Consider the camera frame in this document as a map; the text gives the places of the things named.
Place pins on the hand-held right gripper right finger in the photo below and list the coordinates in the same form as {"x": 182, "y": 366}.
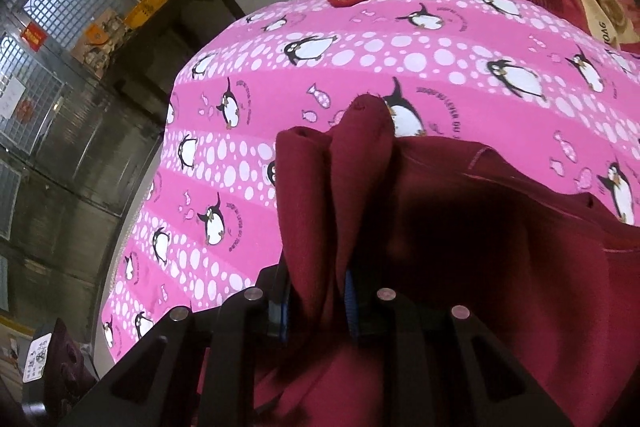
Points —
{"x": 351, "y": 307}

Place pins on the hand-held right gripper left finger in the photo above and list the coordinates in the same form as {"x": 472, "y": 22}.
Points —
{"x": 286, "y": 307}

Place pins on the maroon garment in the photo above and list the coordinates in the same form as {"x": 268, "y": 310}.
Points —
{"x": 450, "y": 232}

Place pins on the metal grille door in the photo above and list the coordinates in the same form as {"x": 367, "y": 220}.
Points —
{"x": 65, "y": 157}

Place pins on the pink penguin print blanket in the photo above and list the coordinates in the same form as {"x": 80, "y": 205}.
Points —
{"x": 350, "y": 57}

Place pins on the white paper notice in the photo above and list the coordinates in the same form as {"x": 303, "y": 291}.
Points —
{"x": 11, "y": 99}

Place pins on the dark wooden cabinet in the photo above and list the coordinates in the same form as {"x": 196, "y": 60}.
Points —
{"x": 175, "y": 42}

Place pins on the yellow crate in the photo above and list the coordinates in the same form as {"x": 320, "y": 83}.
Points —
{"x": 145, "y": 9}

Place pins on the red door sticker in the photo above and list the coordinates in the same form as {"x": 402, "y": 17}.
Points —
{"x": 35, "y": 37}

